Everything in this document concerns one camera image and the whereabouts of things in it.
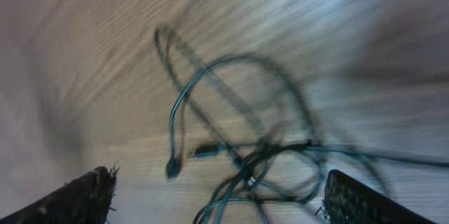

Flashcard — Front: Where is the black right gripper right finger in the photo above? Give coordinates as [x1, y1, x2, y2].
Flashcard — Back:
[323, 169, 434, 224]

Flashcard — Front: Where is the black USB-A cable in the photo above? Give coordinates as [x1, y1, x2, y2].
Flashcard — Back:
[154, 25, 316, 179]

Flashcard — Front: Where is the black thin micro-USB cable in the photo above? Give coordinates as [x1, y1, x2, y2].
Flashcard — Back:
[189, 139, 449, 206]

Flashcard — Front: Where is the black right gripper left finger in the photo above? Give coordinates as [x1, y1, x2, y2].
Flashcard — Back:
[1, 166, 119, 224]

